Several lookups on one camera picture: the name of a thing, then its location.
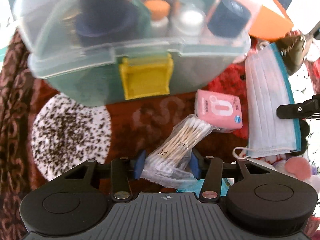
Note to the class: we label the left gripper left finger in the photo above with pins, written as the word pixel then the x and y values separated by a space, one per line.
pixel 123 170

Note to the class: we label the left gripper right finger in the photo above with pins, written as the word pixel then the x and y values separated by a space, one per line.
pixel 210 169

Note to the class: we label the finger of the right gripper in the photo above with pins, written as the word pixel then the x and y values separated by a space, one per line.
pixel 309 109

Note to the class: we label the cotton swabs plastic bag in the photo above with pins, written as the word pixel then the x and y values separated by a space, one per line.
pixel 167 164

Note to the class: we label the pink tissue pack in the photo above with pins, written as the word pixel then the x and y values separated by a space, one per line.
pixel 220 110

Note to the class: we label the white pink plush toy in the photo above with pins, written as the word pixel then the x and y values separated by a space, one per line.
pixel 296 167

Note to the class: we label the grey red handbag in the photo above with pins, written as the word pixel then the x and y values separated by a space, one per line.
pixel 294 48

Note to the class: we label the yellow box latch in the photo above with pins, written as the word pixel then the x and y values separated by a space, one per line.
pixel 143 77

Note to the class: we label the orange cardboard box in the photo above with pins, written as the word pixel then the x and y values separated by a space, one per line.
pixel 272 22

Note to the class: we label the dark blue bottle cap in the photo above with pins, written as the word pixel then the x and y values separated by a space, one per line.
pixel 229 19

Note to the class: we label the clear plastic storage box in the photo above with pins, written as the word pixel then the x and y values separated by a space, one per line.
pixel 99 52

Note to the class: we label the silver capped jar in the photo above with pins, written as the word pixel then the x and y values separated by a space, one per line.
pixel 187 18

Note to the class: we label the large dark blue jar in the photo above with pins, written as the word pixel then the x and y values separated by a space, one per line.
pixel 106 21

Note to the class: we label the orange capped bottle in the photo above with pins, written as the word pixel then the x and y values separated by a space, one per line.
pixel 159 12

